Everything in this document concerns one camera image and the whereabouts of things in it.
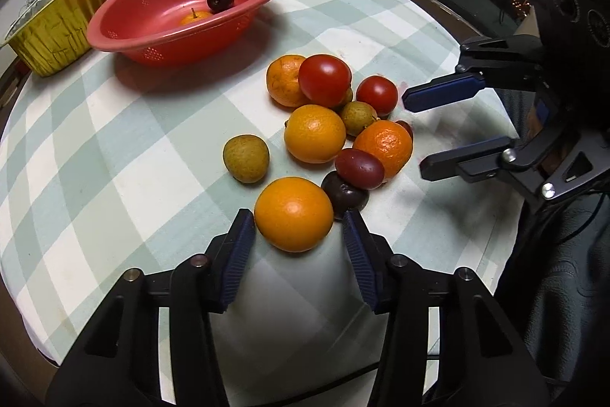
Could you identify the large tan longan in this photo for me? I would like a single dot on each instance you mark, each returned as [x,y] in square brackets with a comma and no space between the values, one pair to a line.
[246,159]

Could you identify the small tan longan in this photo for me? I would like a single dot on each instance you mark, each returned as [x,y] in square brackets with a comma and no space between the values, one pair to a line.
[348,99]

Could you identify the small red cherry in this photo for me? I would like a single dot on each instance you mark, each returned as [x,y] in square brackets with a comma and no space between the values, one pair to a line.
[406,128]

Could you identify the orange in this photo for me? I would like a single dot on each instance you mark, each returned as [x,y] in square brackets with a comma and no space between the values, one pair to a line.
[293,214]
[193,19]
[314,134]

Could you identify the dark cherry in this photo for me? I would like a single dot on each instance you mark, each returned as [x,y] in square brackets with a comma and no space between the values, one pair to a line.
[220,0]

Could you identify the large red tomato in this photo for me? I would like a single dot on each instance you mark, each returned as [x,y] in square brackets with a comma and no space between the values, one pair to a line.
[325,80]

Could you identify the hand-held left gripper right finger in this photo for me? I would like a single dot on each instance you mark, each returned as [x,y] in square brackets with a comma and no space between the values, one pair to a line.
[360,259]

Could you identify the dark purple round fruit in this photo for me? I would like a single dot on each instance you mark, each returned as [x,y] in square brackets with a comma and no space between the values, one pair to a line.
[340,197]

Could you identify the dark red oval tomato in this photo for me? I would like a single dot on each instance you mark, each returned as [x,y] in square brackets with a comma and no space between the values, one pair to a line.
[360,168]

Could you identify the small red tomato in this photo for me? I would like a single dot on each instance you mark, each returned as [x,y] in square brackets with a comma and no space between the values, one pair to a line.
[376,96]

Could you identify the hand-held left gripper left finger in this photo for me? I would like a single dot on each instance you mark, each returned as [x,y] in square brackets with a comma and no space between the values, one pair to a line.
[238,254]

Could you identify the tangerine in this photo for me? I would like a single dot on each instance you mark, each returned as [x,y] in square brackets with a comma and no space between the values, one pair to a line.
[386,144]
[282,83]

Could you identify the gold foil container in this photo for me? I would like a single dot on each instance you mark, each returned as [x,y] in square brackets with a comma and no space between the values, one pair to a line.
[52,30]

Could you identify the person's dark clothing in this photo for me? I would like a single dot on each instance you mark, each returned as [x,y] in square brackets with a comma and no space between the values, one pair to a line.
[557,292]

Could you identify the red plastic colander bowl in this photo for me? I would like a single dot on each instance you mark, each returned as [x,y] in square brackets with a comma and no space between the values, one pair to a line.
[157,6]

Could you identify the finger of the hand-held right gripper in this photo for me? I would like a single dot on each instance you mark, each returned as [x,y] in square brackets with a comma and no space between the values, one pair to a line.
[457,161]
[443,90]

